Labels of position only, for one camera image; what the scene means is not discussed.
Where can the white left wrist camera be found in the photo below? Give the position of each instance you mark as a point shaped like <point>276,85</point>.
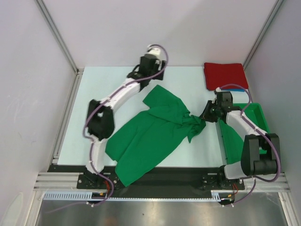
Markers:
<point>155,51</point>

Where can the green t shirt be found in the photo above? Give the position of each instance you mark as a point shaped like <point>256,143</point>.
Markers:
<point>152,135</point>

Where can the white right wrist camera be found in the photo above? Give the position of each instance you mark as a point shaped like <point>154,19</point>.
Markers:
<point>217,90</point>

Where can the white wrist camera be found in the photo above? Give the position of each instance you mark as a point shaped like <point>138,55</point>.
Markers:
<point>217,90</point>
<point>155,51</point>

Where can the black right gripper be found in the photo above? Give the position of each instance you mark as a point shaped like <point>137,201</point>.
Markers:
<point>205,114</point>

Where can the green plastic bin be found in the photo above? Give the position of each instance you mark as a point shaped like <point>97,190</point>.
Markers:
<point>233,143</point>

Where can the folded red t shirt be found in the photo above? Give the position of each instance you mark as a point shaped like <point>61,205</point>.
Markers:
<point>219,75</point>

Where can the right aluminium frame post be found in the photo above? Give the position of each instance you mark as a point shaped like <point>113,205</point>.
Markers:
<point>268,22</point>

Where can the aluminium left side rail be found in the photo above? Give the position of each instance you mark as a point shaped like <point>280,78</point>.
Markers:
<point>66,117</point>

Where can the aluminium front rail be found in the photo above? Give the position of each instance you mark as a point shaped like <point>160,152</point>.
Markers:
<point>47,181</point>

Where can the folded blue t shirt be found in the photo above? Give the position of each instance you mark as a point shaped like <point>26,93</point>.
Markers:
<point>234,90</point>

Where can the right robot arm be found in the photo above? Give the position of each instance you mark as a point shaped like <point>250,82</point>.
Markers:
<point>260,157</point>

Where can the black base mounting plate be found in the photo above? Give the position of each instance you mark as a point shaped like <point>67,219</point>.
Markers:
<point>163,182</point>

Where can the left aluminium frame post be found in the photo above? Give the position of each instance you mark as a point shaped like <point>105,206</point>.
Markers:
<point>56,33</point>

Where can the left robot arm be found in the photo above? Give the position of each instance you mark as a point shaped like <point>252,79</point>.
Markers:
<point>100,123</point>

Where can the aluminium frame post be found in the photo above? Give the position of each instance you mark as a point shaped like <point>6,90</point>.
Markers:
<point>56,33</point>
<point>268,22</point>

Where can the aluminium rail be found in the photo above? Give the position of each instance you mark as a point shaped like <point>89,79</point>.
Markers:
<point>66,117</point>
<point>47,181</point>

